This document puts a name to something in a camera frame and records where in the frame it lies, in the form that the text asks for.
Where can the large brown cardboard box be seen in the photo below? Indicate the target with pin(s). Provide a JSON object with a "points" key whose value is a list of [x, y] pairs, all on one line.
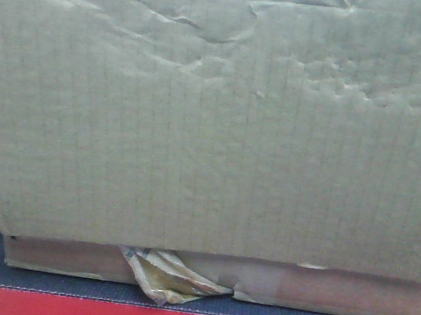
{"points": [[273, 145]]}

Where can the crumpled clear packing tape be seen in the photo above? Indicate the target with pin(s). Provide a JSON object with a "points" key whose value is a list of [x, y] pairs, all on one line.
{"points": [[165, 279]]}

